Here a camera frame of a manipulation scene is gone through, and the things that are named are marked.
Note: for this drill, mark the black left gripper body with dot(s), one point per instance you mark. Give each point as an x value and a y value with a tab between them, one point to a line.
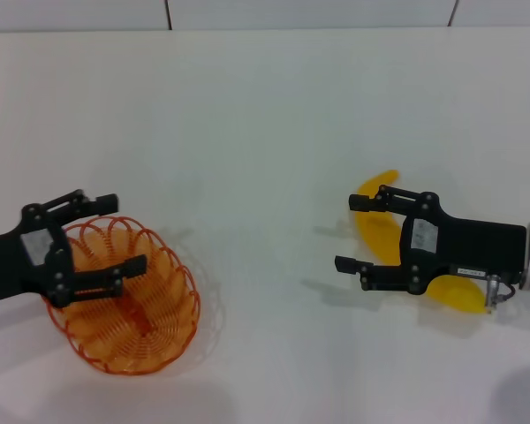
9	265

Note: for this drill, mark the yellow toy banana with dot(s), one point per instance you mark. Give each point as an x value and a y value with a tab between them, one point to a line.
380	234

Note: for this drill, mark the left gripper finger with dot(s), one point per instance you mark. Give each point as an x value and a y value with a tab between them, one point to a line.
103	202
132	265

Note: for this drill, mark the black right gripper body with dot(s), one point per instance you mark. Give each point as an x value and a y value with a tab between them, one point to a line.
468	247

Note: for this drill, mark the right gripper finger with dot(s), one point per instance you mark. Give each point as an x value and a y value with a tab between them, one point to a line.
380	278
362	202

